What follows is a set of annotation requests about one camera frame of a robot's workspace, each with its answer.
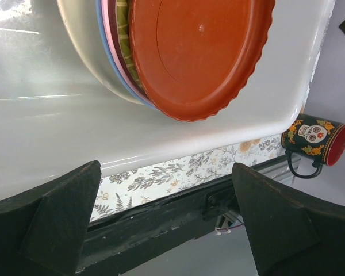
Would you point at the floral table mat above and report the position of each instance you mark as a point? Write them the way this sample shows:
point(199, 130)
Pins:
point(128, 189)

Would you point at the aluminium frame rail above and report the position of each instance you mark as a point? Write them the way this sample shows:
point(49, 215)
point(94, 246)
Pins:
point(276, 169)

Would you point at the pink plate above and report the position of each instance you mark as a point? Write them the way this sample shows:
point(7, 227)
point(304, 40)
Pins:
point(107, 22)

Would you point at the white plastic bin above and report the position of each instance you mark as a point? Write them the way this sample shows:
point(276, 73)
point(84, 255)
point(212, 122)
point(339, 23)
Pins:
point(56, 116)

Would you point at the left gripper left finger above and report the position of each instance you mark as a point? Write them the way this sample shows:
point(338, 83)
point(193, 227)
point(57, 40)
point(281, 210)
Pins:
point(42, 230)

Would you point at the cream yellow plate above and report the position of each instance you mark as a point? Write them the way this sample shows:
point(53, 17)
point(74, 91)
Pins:
point(80, 20)

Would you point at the red round object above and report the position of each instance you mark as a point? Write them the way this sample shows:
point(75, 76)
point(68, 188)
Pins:
point(321, 140)

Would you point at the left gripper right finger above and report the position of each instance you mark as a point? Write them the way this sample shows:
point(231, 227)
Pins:
point(290, 232)

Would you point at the red-brown plate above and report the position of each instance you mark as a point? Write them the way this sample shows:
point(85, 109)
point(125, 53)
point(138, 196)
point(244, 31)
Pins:
point(194, 57)

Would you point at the woven bamboo yellow plate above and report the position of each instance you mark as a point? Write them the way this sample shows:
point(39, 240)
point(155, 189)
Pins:
point(122, 17)

